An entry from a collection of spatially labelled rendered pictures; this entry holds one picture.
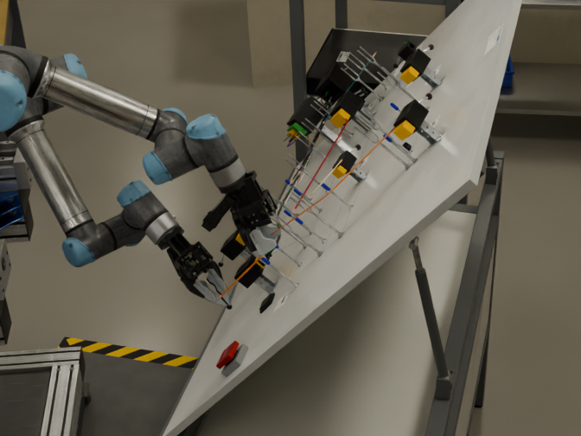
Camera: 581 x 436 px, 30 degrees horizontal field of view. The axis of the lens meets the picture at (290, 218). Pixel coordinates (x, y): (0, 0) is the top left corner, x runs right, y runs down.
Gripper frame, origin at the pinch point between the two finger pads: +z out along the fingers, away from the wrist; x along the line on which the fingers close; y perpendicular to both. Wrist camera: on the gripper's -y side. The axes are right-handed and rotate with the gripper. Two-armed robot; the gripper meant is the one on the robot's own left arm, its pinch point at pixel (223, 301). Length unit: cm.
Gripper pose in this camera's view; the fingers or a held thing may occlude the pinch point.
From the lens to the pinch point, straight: 256.3
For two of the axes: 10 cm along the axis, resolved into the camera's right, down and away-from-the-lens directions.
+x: 7.4, -6.1, 2.9
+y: 1.4, -2.8, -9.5
